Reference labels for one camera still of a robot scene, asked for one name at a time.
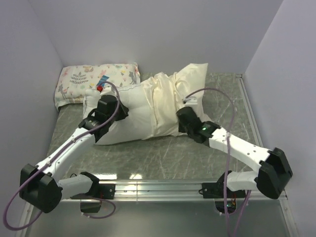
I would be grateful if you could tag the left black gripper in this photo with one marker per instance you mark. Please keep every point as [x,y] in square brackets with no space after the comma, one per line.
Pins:
[123,110]

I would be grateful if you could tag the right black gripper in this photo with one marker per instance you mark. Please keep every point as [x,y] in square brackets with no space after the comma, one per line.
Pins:
[181,128]

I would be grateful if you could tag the cream pillowcase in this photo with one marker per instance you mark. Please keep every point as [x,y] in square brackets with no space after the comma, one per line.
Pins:
[165,96]

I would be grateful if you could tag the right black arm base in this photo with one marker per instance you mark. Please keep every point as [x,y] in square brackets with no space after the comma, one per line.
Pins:
[215,191]

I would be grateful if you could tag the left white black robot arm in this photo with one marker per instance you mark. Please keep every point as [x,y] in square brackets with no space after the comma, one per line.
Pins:
[88,132]

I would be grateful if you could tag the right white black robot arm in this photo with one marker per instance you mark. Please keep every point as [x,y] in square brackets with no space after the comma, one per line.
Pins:
[270,169]

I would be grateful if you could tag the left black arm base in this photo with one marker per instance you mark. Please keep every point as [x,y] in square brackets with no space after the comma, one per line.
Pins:
[92,204]

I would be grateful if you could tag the animal print patterned pillow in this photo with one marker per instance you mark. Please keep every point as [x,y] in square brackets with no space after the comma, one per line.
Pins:
[75,80]

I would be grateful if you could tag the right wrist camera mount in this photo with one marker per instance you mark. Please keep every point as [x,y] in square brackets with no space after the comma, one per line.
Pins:
[190,100]

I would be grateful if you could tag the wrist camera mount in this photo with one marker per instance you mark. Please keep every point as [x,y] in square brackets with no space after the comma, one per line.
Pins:
[190,100]
[101,83]

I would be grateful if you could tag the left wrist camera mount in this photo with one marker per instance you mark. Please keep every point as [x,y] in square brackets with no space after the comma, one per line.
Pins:
[101,83]

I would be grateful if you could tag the aluminium right side rail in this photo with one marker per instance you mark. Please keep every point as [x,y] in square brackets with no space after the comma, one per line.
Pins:
[249,111]

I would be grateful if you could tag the aluminium rail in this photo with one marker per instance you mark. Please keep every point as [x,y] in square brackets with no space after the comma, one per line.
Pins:
[153,191]
[249,111]

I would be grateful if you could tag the aluminium front rail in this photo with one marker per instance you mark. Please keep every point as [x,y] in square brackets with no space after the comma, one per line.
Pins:
[153,191]

